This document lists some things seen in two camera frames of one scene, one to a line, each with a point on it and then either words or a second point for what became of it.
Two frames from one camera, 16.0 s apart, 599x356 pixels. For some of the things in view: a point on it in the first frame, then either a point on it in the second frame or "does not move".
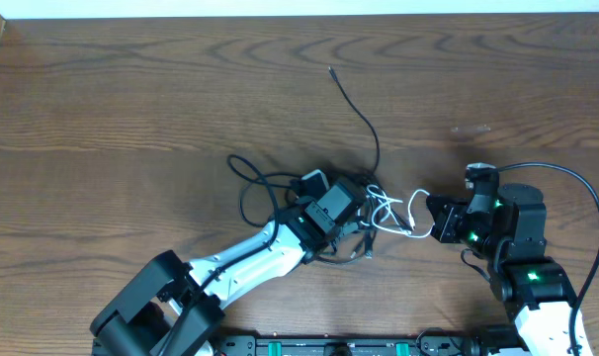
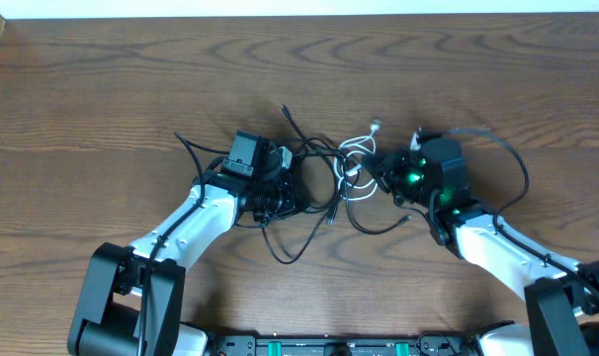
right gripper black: (439, 218) → (391, 171)
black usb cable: (375, 197) → (329, 153)
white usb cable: (379, 202) → (375, 126)
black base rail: (498, 341) does not move
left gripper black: (352, 218) → (290, 199)
